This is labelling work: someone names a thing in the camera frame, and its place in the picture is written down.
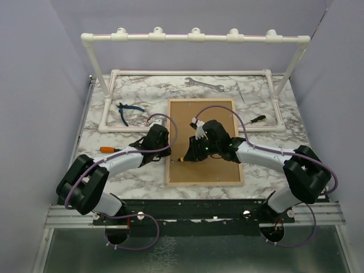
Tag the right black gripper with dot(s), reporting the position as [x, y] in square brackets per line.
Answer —
[194, 153]

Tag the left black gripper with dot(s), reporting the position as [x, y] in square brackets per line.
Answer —
[163, 153]

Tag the white picture frame with photo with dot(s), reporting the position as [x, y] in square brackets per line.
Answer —
[211, 171]

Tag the yellow black handled screwdriver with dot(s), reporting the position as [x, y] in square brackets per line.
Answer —
[257, 119]

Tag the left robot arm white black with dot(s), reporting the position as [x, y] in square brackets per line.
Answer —
[82, 187]

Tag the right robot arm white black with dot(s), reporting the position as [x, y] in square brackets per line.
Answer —
[304, 172]

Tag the white PVC pipe rack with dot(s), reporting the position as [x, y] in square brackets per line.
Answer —
[195, 36]

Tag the silver open-end wrench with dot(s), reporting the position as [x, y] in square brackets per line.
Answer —
[191, 81]

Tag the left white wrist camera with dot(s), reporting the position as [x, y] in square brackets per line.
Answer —
[155, 121]

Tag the orange handled screwdriver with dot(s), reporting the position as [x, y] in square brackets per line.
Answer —
[108, 150]

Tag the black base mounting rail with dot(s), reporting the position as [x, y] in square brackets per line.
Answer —
[177, 218]

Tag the aluminium extrusion rail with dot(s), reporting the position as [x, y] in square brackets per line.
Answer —
[60, 218]

